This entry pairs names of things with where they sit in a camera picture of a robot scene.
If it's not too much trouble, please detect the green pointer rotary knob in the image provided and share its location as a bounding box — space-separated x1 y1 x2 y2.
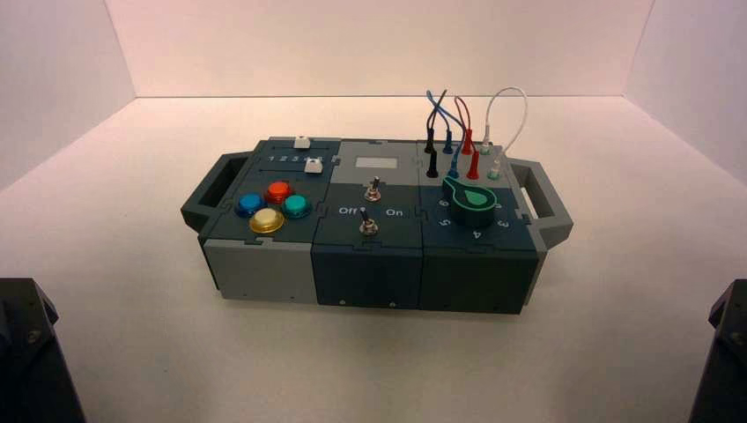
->
441 176 498 229

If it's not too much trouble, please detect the grey display panel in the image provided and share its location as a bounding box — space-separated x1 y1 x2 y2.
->
355 156 399 173

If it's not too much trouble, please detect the dark teal grey control box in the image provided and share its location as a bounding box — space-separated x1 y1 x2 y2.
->
179 137 575 316

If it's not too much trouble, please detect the teal round push button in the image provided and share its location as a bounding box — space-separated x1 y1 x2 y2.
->
281 194 313 220

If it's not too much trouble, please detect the red round push button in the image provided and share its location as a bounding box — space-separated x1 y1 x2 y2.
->
265 181 295 205

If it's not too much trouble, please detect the yellow round push button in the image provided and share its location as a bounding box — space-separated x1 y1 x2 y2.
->
248 207 286 235

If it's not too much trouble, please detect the blue round push button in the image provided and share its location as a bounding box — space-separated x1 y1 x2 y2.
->
234 193 267 219

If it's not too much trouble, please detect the black banana plug cable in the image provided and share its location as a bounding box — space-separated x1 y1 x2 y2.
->
425 89 448 179

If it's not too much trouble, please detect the blue banana plug cable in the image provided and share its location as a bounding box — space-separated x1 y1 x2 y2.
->
425 89 468 180

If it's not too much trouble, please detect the red banana plug cable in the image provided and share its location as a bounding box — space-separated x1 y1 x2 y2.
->
454 95 481 181

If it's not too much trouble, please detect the white banana plug cable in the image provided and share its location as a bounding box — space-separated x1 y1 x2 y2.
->
480 86 530 182

